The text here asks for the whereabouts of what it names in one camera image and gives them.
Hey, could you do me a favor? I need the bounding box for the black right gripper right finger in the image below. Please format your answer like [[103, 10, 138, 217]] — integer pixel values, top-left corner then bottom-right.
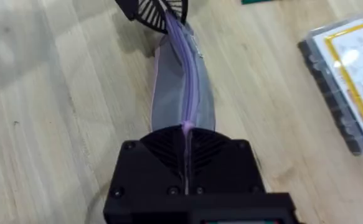
[[186, 127, 266, 196]]

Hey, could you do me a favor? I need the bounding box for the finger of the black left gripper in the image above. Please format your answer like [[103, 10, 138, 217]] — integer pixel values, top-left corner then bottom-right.
[[115, 0, 170, 35], [159, 0, 189, 25]]

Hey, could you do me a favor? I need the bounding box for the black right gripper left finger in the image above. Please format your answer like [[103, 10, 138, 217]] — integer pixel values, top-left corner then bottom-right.
[[105, 124, 187, 206]]

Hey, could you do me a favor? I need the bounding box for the purple and grey zip bag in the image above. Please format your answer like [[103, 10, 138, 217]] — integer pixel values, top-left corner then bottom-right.
[[150, 11, 217, 138]]

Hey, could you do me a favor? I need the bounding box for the green board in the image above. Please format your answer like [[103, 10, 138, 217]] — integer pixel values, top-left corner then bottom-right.
[[240, 0, 282, 6]]

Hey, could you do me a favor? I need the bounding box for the clear plastic box with card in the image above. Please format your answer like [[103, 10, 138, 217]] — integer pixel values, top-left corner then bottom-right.
[[297, 8, 363, 157]]

